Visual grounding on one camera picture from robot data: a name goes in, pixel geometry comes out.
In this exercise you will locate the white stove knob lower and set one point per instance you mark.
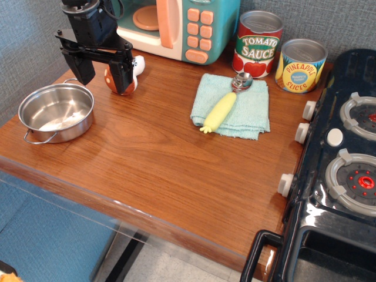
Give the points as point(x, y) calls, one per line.
point(285, 184)

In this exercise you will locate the light blue folded cloth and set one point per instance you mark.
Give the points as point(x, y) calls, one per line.
point(249, 115)

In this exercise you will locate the brown white plush mushroom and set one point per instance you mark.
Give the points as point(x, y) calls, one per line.
point(138, 68)

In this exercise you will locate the tomato sauce can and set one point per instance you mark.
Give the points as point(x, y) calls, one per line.
point(258, 37)

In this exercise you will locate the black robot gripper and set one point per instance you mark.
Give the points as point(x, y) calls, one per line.
point(93, 37)

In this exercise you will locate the white stove knob upper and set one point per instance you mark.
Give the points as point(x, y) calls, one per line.
point(309, 110)

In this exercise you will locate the black toy stove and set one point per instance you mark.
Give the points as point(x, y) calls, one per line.
point(329, 220)

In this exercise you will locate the pineapple slices can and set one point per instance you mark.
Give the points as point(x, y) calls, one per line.
point(300, 65)

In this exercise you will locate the orange object bottom corner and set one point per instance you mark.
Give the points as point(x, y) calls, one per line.
point(8, 273)

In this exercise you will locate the white stove knob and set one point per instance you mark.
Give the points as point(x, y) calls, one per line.
point(301, 132)
point(309, 110)
point(285, 184)

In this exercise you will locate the yellow handled metal spoon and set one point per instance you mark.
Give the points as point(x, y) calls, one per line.
point(240, 83)

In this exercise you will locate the white stove knob middle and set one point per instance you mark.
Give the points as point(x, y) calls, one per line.
point(301, 132)

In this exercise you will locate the stainless steel pot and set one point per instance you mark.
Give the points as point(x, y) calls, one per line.
point(57, 113)

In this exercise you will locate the teal toy microwave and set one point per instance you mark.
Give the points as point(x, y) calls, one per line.
point(190, 31)

